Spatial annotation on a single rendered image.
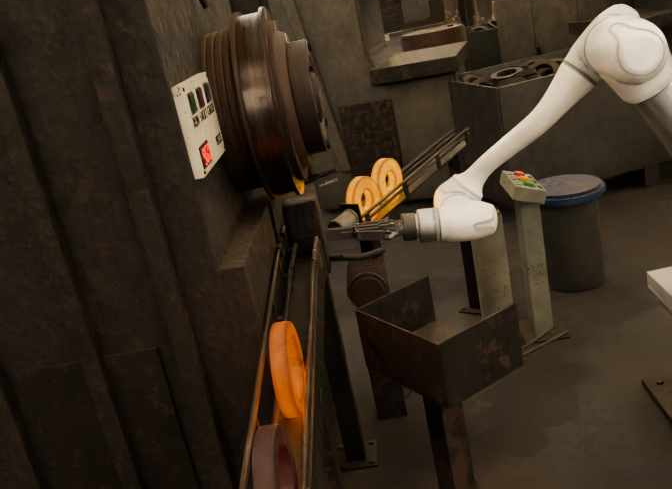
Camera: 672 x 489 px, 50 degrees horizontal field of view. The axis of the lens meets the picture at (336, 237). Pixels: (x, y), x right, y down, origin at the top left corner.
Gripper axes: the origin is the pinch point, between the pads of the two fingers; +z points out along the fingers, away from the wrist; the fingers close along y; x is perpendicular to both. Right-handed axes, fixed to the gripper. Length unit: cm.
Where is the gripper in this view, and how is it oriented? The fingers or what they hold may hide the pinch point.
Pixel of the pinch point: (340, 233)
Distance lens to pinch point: 194.8
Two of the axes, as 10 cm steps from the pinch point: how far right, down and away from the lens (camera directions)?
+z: -9.9, 1.0, 0.5
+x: -1.1, -9.4, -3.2
